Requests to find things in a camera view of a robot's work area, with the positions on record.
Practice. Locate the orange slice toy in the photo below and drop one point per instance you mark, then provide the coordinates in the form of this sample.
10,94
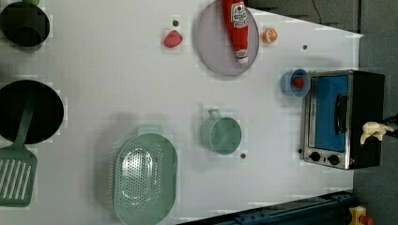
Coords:
270,35

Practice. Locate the black silver toaster oven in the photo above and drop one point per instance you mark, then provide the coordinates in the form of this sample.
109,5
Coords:
335,109

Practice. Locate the red ketchup bottle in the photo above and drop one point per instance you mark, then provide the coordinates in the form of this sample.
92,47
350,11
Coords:
237,26

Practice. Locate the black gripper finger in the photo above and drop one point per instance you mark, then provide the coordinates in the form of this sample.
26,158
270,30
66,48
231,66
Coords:
391,121
393,134

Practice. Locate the grey round plate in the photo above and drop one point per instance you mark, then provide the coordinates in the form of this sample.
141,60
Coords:
216,48

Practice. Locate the peeled yellow toy banana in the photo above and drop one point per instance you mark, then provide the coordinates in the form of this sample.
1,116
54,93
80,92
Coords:
374,129

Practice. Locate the green slotted spatula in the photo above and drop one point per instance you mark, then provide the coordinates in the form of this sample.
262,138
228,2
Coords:
18,165

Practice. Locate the blue metal frame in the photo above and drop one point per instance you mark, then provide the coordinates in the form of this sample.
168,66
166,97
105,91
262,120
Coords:
329,209

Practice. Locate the green measuring cup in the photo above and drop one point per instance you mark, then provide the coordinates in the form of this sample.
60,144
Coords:
219,134

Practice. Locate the green cylinder toy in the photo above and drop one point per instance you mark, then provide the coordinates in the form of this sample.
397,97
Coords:
33,2

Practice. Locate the red strawberry toy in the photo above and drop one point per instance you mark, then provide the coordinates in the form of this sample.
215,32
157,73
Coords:
173,39

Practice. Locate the small red toy in cup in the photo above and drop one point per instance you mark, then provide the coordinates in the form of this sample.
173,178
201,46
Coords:
298,82

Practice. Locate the green oval colander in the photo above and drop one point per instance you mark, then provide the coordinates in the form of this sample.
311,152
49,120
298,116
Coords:
145,178

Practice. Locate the small black cup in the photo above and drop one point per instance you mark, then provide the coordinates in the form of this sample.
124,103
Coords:
24,24

